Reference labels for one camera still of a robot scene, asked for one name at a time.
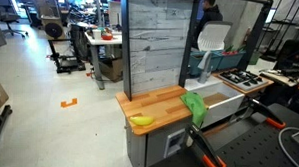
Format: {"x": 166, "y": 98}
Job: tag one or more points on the red bowl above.
{"x": 107, "y": 36}

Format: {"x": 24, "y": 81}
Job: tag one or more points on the green cloth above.
{"x": 194, "y": 103}

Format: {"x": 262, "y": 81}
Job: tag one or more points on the grey faucet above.
{"x": 205, "y": 67}

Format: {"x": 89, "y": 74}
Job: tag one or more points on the white chair back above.
{"x": 213, "y": 35}

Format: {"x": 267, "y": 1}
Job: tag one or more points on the white sink basin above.
{"x": 222, "y": 104}

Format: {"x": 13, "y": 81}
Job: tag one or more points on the wooden counter top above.
{"x": 155, "y": 105}

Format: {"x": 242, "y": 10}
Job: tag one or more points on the toy stove top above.
{"x": 243, "y": 79}

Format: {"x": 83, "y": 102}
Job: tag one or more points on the black perforated table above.
{"x": 254, "y": 150}

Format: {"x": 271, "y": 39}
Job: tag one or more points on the dark office chair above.
{"x": 8, "y": 17}

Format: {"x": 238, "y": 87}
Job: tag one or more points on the black frame post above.
{"x": 256, "y": 37}
{"x": 126, "y": 42}
{"x": 188, "y": 45}

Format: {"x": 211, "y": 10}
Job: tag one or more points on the person in black hoodie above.
{"x": 208, "y": 15}

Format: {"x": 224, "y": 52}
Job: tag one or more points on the grey wood back panel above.
{"x": 157, "y": 40}

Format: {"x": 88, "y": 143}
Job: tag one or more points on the grey kitchen cabinet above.
{"x": 154, "y": 147}

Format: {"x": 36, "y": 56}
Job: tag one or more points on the wooden stove counter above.
{"x": 252, "y": 89}

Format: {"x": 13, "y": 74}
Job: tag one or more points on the white cup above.
{"x": 96, "y": 35}

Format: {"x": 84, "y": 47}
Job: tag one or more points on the teal storage bin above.
{"x": 230, "y": 61}
{"x": 197, "y": 63}

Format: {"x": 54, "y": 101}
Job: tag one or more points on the black cart frame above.
{"x": 65, "y": 62}

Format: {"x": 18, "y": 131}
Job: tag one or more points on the white desk grey legs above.
{"x": 102, "y": 42}

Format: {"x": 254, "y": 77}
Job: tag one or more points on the yellow banana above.
{"x": 141, "y": 120}

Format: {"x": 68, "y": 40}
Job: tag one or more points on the toy vegetables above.
{"x": 232, "y": 51}

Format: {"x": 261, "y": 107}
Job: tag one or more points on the printer with black spool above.
{"x": 53, "y": 26}

